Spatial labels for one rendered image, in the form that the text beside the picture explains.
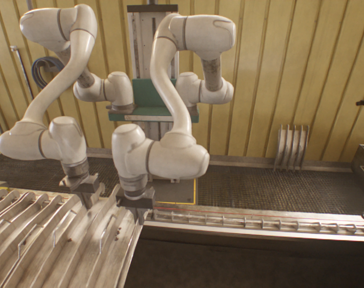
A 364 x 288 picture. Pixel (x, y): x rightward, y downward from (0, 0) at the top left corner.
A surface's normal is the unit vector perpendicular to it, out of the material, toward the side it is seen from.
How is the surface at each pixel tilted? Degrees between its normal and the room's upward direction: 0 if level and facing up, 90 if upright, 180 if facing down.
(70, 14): 44
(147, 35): 90
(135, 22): 90
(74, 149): 91
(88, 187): 90
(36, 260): 7
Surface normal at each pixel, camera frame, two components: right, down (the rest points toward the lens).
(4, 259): 0.99, 0.05
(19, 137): 0.05, -0.37
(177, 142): -0.07, -0.54
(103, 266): -0.01, -0.82
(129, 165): -0.15, 0.51
